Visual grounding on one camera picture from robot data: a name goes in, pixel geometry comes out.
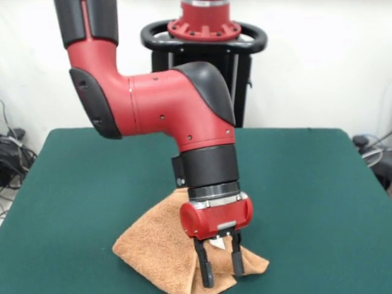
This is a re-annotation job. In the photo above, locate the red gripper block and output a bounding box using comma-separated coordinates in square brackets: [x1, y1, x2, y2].
[179, 192, 254, 288]

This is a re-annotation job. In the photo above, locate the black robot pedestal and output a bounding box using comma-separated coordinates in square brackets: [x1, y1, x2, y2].
[140, 20, 269, 129]

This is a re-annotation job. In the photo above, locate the black cable bundle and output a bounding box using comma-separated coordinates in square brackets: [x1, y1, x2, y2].
[0, 97, 38, 218]

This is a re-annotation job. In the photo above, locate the dark green table cloth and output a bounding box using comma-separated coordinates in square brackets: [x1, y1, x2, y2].
[0, 127, 392, 294]

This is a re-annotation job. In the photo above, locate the orange-brown terry towel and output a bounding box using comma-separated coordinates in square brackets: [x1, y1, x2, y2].
[112, 187, 270, 294]

